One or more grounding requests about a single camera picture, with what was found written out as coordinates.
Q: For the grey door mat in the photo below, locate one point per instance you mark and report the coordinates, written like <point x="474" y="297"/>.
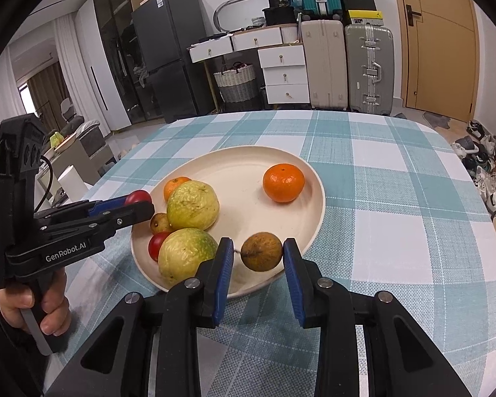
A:
<point x="436" y="120"/>

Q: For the silver suitcase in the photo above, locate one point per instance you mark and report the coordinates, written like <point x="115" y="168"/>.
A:
<point x="368" y="70"/>

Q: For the dark glass cabinet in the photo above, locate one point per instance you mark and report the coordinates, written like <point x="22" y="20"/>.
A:
<point x="113" y="49"/>

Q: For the small orange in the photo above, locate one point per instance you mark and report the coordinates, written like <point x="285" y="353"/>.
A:
<point x="174" y="185"/>

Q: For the green guava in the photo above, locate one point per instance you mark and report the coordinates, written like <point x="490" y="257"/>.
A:
<point x="184" y="254"/>

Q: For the woven laundry basket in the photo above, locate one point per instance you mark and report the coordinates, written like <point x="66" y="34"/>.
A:
<point x="236" y="86"/>

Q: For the oval mirror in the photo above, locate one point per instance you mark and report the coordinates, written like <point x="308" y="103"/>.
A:
<point x="217" y="14"/>

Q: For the white paper roll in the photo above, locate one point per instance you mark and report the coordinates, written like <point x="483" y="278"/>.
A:
<point x="71" y="182"/>

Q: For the cream oval plate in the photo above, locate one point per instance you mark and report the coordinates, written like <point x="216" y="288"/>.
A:
<point x="239" y="198"/>

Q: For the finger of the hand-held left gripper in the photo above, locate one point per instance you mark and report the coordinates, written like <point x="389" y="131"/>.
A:
<point x="132" y="215"/>
<point x="107" y="206"/>

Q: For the teal plaid tablecloth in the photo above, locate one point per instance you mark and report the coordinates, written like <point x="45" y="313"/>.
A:
<point x="376" y="215"/>

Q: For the yellow and black shoe box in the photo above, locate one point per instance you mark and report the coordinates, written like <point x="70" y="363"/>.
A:
<point x="363" y="16"/>

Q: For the black round box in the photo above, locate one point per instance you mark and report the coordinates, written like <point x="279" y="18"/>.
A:
<point x="279" y="15"/>

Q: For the brown curtain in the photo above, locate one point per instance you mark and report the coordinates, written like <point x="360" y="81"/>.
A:
<point x="47" y="95"/>

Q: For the large orange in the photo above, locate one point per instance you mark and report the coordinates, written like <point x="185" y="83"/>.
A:
<point x="284" y="182"/>

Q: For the wooden door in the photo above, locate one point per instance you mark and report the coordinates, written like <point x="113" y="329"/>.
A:
<point x="438" y="49"/>

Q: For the white dresser with drawers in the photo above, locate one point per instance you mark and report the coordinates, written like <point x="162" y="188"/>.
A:
<point x="283" y="74"/>

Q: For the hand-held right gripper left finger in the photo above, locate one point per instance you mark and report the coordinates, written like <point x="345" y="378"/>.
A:
<point x="224" y="281"/>

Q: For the person's left hand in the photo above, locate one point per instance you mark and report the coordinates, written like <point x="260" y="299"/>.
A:
<point x="56" y="310"/>

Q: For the yellowish guava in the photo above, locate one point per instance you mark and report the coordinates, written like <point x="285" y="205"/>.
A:
<point x="193" y="204"/>

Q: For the red cherry tomato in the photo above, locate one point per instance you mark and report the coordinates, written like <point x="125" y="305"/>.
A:
<point x="140" y="195"/>
<point x="157" y="247"/>

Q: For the white ribbed bin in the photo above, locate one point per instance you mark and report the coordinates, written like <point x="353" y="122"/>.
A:
<point x="291" y="34"/>

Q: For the brown longan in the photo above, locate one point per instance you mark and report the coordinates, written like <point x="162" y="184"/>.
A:
<point x="261" y="251"/>
<point x="160" y="223"/>

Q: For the grey armchair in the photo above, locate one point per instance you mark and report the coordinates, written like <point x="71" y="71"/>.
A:
<point x="84" y="128"/>

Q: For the dark grey refrigerator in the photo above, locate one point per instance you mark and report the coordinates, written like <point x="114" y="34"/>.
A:
<point x="169" y="41"/>

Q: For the pile of shoes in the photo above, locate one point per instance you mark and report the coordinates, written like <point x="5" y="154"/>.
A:
<point x="487" y="165"/>

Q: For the beige suitcase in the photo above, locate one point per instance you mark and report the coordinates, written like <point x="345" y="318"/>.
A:
<point x="324" y="64"/>

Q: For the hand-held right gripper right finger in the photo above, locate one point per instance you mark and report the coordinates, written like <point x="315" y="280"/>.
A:
<point x="293" y="281"/>

